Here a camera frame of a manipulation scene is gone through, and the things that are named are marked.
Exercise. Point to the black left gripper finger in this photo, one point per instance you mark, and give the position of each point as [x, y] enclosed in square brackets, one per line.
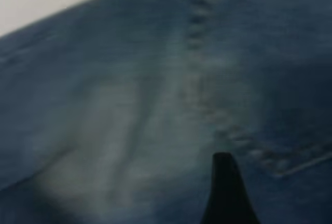
[228, 195]

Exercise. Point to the blue washed denim pants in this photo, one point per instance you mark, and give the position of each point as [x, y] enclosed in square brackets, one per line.
[103, 104]

